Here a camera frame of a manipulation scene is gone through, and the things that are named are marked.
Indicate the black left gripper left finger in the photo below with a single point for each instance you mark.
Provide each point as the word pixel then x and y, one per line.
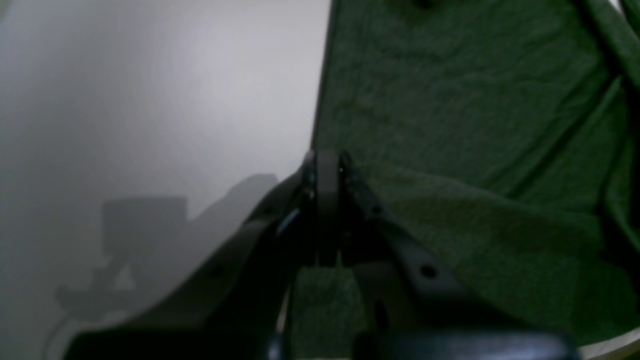
pixel 228 309

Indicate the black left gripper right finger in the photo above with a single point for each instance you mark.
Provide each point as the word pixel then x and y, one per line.
pixel 417 307

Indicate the dark green t-shirt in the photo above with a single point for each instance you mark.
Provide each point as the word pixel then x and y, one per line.
pixel 504 134

